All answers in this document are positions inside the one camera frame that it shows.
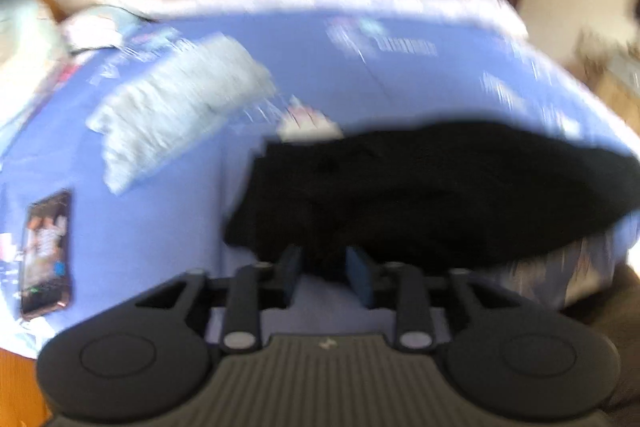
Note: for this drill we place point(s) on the smartphone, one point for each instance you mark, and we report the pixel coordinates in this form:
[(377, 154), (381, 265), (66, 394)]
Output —
[(47, 252)]

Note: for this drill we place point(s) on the blue printed bed sheet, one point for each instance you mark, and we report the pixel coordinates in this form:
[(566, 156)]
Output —
[(400, 82)]

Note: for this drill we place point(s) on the wooden bedside cabinet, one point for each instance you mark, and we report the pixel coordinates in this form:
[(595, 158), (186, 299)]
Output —
[(612, 77)]

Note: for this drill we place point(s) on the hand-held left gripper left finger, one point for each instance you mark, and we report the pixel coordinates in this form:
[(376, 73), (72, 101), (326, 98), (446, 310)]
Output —
[(291, 268)]

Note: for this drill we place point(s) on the grey pants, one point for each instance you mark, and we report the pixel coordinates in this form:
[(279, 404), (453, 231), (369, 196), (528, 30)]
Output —
[(175, 107)]

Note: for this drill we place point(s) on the small pale lilac pillow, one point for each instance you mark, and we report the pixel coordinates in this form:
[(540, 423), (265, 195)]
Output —
[(97, 29)]

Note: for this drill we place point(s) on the black pants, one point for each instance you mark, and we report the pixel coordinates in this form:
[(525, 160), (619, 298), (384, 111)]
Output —
[(425, 197)]

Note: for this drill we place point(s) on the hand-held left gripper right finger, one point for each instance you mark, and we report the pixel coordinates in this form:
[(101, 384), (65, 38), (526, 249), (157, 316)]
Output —
[(359, 277)]

